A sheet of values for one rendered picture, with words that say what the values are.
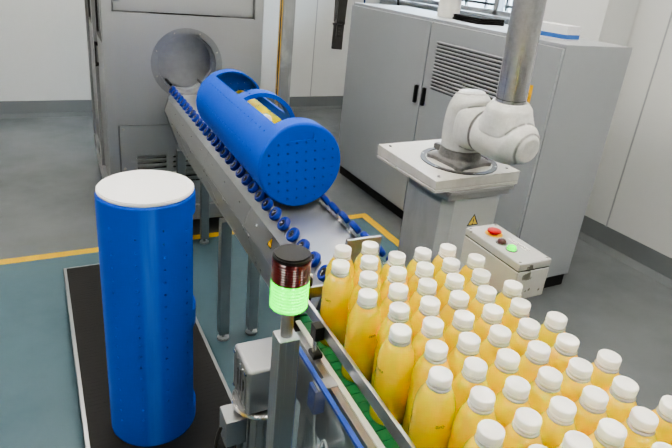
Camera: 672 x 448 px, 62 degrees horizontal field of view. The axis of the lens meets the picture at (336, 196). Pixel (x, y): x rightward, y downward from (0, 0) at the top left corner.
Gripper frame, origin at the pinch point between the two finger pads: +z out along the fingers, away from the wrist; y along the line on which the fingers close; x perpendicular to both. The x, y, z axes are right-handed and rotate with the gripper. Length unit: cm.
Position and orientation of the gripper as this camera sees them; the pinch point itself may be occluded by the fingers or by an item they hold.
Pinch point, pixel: (337, 36)
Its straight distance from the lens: 169.4
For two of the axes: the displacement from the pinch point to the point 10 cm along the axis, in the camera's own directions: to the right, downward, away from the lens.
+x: 9.9, 0.5, 1.4
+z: -1.0, 9.2, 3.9
